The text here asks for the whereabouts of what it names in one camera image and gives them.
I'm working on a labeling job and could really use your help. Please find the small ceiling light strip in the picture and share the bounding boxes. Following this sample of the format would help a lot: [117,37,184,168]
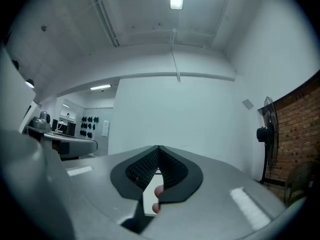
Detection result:
[89,84,113,91]

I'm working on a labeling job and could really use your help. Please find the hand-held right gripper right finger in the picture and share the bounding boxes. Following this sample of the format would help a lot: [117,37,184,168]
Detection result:
[139,145,287,240]

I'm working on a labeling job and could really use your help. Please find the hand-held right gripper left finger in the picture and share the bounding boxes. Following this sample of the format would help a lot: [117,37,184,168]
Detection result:
[61,145,160,240]

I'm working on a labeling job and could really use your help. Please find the black computer monitor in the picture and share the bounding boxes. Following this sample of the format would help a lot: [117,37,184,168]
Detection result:
[66,122,77,137]

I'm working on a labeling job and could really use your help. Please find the grey desk device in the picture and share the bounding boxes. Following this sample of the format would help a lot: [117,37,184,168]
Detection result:
[30,110,53,130]

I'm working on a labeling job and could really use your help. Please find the white ceiling conduit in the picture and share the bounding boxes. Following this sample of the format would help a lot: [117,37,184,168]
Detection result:
[170,28,183,83]

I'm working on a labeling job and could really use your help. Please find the person's right hand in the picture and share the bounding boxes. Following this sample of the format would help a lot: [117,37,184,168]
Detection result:
[151,185,165,214]

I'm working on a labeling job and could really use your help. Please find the white ceiling cable tray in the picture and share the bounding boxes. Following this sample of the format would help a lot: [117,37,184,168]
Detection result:
[91,0,120,48]

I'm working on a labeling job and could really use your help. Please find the black items on wall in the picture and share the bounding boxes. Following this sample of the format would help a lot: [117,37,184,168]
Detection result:
[79,116,100,139]

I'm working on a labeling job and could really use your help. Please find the grey curved desk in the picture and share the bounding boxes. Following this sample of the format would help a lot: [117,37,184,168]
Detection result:
[24,125,99,159]

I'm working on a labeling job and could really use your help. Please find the grey wall panel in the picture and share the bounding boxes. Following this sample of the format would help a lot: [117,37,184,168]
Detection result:
[241,98,255,110]

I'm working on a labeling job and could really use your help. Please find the black standing fan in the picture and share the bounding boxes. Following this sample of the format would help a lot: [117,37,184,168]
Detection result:
[256,96,280,185]

